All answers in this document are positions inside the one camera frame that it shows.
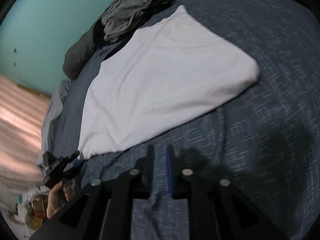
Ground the white polo shirt black trim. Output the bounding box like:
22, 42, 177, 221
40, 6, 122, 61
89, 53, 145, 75
78, 5, 259, 159

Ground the person's left hand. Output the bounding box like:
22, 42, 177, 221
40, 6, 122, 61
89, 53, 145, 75
47, 181, 75, 219

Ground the light grey pillow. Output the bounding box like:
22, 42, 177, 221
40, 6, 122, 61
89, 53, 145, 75
37, 80, 71, 169

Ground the floor clutter pile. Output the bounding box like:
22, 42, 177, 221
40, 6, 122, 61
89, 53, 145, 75
14, 185, 49, 230

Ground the pink curtain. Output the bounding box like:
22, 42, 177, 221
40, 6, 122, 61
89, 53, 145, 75
1, 76, 49, 210

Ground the dark grey rolled duvet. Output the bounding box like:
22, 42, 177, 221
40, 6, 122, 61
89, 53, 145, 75
62, 0, 190, 81

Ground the grey crumpled garment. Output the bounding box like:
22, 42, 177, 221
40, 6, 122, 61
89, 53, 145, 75
101, 0, 152, 43

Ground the black garment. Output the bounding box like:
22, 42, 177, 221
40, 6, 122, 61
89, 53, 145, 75
92, 0, 171, 46

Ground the wooden window frame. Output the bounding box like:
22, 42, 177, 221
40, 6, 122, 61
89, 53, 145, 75
16, 83, 52, 99

